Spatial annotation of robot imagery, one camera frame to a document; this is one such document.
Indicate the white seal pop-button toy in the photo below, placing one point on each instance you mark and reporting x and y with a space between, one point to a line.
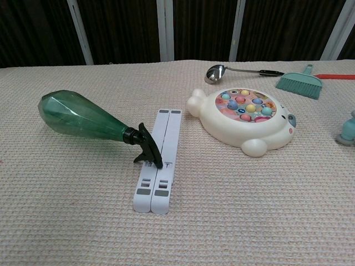
222 127

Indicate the white folding laptop stand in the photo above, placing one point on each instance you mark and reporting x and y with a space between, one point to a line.
167 138

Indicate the green plastic spray bottle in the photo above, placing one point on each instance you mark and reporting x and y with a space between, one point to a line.
83 116

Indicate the black pleated curtain backdrop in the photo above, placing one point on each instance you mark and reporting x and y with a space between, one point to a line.
124 27

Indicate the beige woven table cloth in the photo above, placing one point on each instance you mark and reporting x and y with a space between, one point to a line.
83 221

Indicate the teal hand brush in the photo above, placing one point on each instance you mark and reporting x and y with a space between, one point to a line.
299 83

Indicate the red flat strip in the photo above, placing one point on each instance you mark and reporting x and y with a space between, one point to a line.
338 76

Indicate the white metal frame post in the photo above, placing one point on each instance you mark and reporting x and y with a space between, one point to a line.
238 27
165 27
337 27
80 33

